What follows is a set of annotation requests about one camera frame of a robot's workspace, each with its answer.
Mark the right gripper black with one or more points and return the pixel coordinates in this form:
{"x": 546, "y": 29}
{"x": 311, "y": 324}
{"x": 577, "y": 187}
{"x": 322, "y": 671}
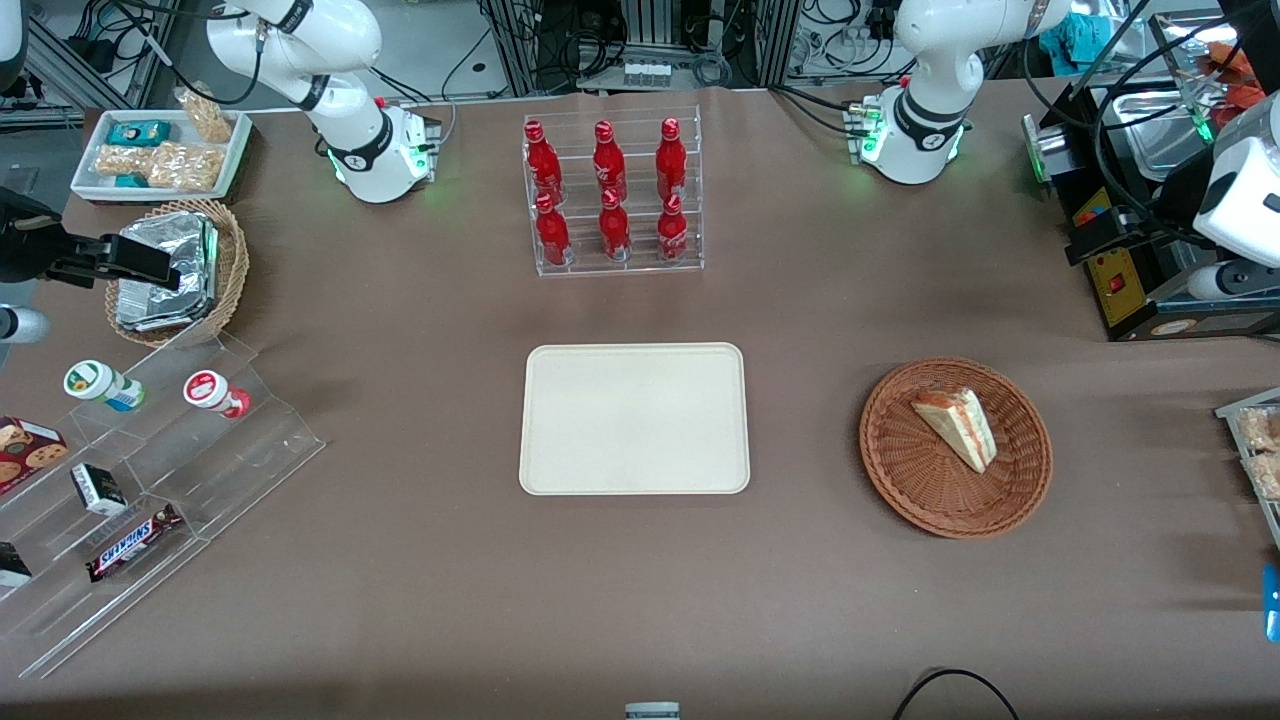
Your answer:
{"x": 22, "y": 253}

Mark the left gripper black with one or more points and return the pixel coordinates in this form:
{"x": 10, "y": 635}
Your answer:
{"x": 1176, "y": 193}

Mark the triangular sandwich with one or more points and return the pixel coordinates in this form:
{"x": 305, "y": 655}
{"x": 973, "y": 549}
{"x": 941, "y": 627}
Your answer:
{"x": 957, "y": 425}

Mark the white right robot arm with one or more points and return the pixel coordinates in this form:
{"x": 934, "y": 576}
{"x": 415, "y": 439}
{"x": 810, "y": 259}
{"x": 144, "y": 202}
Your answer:
{"x": 355, "y": 120}

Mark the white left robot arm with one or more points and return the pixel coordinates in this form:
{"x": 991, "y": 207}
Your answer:
{"x": 930, "y": 95}

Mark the tan deep wicker basket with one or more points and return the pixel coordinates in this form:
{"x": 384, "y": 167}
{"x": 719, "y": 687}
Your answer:
{"x": 232, "y": 270}

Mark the white rectangular snack tray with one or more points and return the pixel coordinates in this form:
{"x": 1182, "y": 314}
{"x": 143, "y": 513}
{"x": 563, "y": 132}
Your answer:
{"x": 88, "y": 180}

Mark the clear tray of snacks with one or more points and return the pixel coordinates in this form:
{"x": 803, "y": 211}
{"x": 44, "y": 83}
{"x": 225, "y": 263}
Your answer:
{"x": 1232, "y": 410}

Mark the brown round wicker basket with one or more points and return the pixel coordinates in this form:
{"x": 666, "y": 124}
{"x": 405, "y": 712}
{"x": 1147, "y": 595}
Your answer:
{"x": 930, "y": 490}

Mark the beige rectangular tray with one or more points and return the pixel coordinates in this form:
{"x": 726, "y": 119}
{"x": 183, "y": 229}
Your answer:
{"x": 634, "y": 420}

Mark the foil wrapped food packet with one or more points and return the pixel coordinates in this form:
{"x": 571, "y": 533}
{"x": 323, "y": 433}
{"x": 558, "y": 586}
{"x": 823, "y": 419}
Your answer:
{"x": 175, "y": 240}
{"x": 150, "y": 318}

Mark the black food warmer appliance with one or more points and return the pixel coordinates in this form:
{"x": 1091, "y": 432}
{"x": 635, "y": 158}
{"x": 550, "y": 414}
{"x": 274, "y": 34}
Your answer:
{"x": 1150, "y": 300}

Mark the small teal snack box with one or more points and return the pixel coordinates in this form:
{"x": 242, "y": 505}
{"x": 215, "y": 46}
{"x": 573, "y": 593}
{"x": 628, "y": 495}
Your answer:
{"x": 130, "y": 181}

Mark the clear bag of crackers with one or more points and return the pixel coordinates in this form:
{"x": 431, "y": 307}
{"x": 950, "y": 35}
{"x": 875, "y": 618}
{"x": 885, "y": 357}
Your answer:
{"x": 120, "y": 161}
{"x": 208, "y": 115}
{"x": 188, "y": 166}

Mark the steel food pan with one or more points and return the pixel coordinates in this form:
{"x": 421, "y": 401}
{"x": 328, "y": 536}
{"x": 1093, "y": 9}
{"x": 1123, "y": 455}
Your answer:
{"x": 1160, "y": 130}

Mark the green lid yogurt bottle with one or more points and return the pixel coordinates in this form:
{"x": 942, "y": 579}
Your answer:
{"x": 100, "y": 384}

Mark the red lid yogurt bottle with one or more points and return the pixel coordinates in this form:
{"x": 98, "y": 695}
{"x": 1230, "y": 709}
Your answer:
{"x": 212, "y": 392}

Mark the orange fried food piece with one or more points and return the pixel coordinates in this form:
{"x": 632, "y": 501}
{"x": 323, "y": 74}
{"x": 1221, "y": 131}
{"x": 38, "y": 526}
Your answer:
{"x": 1228, "y": 60}
{"x": 1245, "y": 95}

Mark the teal cloth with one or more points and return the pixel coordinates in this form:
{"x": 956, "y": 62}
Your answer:
{"x": 1072, "y": 38}

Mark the red cookie box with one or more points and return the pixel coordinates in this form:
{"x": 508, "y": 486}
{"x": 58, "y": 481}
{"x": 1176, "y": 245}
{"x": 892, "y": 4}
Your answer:
{"x": 25, "y": 455}

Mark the clear acrylic stepped shelf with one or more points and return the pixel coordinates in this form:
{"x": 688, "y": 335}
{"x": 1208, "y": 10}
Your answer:
{"x": 200, "y": 480}

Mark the small black white box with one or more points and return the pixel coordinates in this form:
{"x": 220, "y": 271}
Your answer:
{"x": 97, "y": 489}

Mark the clear bag of puffed snacks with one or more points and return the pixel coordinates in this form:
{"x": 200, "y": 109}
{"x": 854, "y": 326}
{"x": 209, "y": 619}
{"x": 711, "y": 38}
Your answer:
{"x": 1262, "y": 428}
{"x": 1268, "y": 477}

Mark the snickers chocolate bar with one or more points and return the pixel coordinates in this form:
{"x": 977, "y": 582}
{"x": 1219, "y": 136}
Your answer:
{"x": 133, "y": 543}

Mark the blue plastic object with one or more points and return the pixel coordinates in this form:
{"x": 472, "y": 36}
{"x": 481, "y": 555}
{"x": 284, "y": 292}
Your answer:
{"x": 1273, "y": 603}

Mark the red cola bottle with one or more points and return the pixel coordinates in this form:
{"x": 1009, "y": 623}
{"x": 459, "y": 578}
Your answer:
{"x": 608, "y": 160}
{"x": 614, "y": 230}
{"x": 543, "y": 160}
{"x": 553, "y": 235}
{"x": 671, "y": 158}
{"x": 673, "y": 232}

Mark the clear acrylic bottle rack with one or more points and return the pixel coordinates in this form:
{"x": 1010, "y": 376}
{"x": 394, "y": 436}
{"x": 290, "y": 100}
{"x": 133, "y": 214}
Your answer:
{"x": 620, "y": 270}

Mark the white terminal block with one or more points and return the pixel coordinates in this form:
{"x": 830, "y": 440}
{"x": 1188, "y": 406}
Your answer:
{"x": 646, "y": 72}

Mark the small grey device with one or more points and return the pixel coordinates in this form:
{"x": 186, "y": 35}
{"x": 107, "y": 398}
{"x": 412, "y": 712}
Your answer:
{"x": 652, "y": 712}

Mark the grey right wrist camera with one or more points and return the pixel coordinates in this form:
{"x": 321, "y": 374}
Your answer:
{"x": 22, "y": 325}

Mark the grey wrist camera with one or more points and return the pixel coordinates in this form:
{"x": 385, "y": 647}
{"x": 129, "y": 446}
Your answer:
{"x": 1235, "y": 281}
{"x": 22, "y": 325}

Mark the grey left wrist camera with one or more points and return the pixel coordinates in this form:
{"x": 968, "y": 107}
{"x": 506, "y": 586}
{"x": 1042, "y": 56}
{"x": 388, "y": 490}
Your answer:
{"x": 1235, "y": 281}

